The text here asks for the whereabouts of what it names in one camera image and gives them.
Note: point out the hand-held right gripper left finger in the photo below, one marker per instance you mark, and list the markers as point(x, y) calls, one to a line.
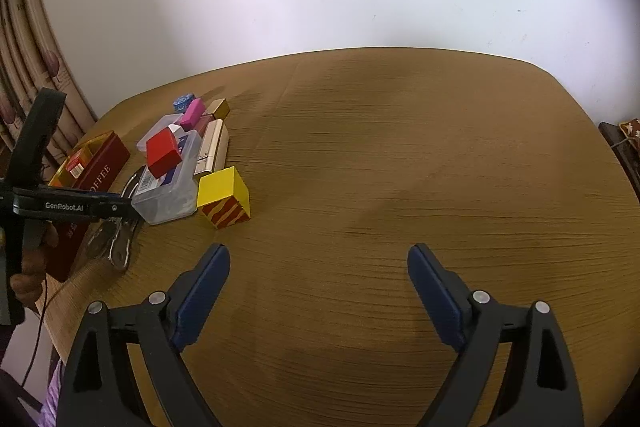
point(205, 292)

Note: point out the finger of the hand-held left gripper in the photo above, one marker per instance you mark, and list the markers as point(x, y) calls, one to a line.
point(117, 208)

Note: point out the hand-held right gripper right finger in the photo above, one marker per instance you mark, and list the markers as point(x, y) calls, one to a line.
point(432, 292)

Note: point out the metal clip tool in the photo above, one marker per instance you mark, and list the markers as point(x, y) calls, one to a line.
point(120, 247)

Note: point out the red tin box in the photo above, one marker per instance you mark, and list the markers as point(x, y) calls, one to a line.
point(107, 162)

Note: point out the clear plastic box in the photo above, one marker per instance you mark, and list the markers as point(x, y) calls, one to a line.
point(167, 202)

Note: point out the red block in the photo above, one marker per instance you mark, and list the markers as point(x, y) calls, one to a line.
point(162, 154)

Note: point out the yellow striped cube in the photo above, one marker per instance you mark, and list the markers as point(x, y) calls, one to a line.
point(222, 189)

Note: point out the rose gold lipstick box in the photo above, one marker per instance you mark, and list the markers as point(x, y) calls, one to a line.
point(212, 147)

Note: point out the person's left hand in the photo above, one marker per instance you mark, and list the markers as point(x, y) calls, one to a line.
point(32, 277)

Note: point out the small red packet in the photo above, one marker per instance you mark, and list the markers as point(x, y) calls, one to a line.
point(75, 166)

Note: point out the beige patterned curtain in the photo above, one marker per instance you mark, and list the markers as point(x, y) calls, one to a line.
point(30, 57)

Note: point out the pink block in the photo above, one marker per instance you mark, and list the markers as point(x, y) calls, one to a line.
point(192, 114)

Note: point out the small blue patterned object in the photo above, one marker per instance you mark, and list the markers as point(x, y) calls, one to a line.
point(183, 102)

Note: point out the purple cloth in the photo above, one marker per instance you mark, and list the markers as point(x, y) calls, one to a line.
point(52, 397)

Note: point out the dark wooden furniture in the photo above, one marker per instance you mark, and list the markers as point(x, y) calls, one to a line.
point(625, 152)

